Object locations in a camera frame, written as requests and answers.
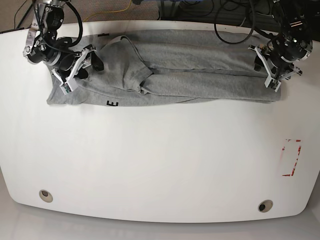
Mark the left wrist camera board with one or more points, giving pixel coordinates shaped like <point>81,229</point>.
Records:
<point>272,83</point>

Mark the table cable grommet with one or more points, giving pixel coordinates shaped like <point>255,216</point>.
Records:
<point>45,196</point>
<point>265,206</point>

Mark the left table cable grommet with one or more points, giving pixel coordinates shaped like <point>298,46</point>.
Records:
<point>45,196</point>

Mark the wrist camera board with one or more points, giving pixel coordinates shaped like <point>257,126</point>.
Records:
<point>272,83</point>
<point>68,87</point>

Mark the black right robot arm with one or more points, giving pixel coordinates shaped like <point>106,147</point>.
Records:
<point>43,45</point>

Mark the red tape marking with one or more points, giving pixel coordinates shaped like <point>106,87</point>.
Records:
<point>289,157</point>

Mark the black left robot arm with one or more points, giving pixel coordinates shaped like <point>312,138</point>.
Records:
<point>295,18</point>

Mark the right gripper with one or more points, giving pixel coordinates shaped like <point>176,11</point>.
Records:
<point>73,65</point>

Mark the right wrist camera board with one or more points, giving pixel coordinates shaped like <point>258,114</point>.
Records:
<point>68,87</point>

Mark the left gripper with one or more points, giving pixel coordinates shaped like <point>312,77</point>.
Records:
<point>278,61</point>

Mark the right table cable grommet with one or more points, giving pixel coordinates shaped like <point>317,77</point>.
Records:
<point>265,206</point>

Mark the grey t-shirt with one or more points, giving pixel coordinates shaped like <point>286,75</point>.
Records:
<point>159,67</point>

